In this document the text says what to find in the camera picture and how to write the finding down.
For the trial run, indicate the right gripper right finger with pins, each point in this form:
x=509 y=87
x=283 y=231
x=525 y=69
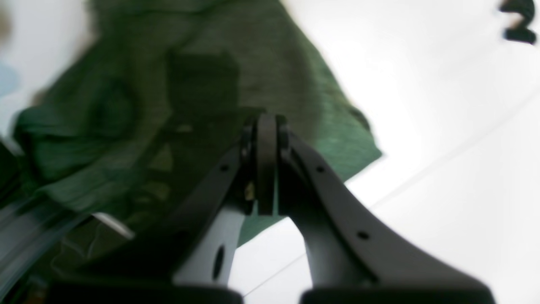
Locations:
x=353 y=257

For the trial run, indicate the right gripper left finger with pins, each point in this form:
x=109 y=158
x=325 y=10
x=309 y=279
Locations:
x=186 y=258

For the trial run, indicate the dark green t-shirt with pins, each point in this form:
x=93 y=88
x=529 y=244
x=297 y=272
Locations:
x=138 y=120

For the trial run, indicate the small black clip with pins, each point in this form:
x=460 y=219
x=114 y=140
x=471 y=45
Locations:
x=519 y=31

